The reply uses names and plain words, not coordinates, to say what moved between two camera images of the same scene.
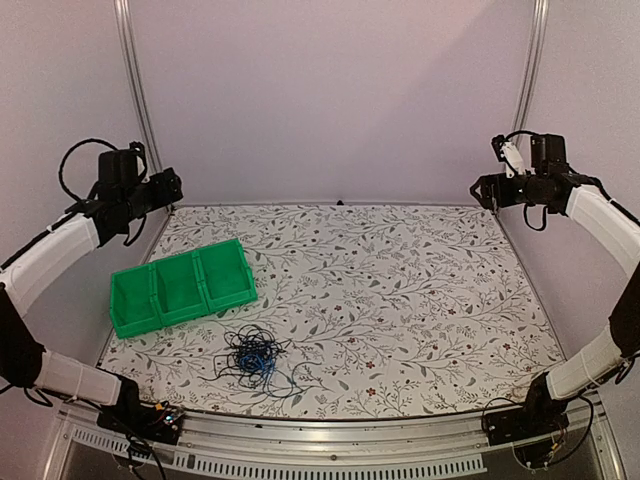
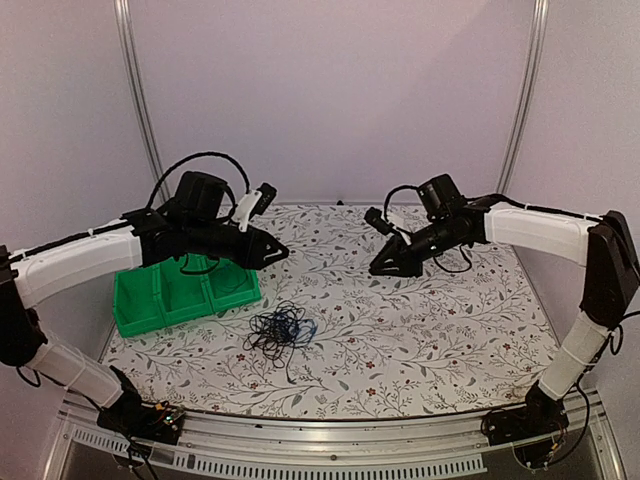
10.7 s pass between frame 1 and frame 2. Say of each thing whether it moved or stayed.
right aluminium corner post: stayed
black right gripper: moved
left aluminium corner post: stayed
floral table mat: stayed
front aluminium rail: stayed
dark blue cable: moved
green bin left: stayed
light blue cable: moved
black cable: moved
